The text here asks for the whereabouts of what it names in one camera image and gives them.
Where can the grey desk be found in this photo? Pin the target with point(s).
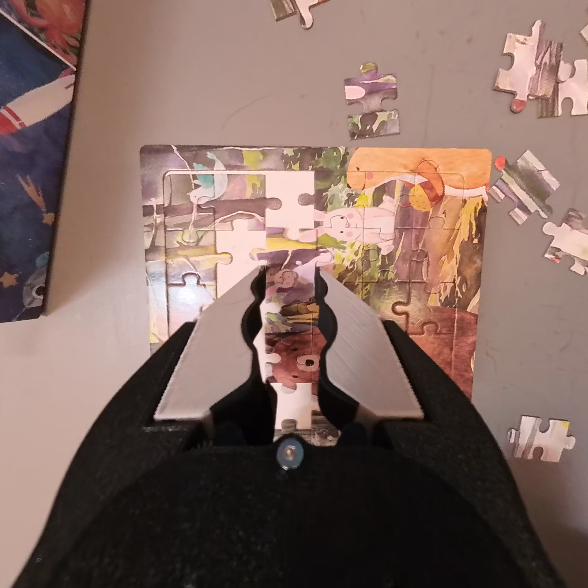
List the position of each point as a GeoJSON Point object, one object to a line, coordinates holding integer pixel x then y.
{"type": "Point", "coordinates": [229, 92]}

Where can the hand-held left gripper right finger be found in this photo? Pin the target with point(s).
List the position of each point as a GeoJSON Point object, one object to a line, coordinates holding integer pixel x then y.
{"type": "Point", "coordinates": [367, 367]}

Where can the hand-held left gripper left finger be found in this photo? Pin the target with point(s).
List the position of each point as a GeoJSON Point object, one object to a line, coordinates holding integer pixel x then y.
{"type": "Point", "coordinates": [206, 367]}

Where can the purple green puzzle piece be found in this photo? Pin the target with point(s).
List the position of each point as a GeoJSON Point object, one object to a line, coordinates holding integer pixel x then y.
{"type": "Point", "coordinates": [372, 101]}

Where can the large white grey puzzle piece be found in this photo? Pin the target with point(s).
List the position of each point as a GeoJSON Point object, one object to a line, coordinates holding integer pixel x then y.
{"type": "Point", "coordinates": [542, 438]}

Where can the purple pink puzzle piece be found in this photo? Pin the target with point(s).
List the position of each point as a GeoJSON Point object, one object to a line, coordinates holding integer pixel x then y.
{"type": "Point", "coordinates": [287, 280]}

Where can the forest animal jigsaw puzzle board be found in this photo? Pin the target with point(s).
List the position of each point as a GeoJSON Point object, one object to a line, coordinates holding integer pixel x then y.
{"type": "Point", "coordinates": [436, 275]}

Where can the grey striped puzzle piece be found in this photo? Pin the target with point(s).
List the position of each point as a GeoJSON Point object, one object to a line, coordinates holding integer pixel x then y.
{"type": "Point", "coordinates": [574, 92]}

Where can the dark blue illustrated puzzle box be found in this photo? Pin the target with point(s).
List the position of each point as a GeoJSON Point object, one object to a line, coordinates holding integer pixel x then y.
{"type": "Point", "coordinates": [32, 183]}

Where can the pale green puzzle piece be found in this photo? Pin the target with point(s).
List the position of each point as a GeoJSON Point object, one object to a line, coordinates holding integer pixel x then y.
{"type": "Point", "coordinates": [585, 32]}

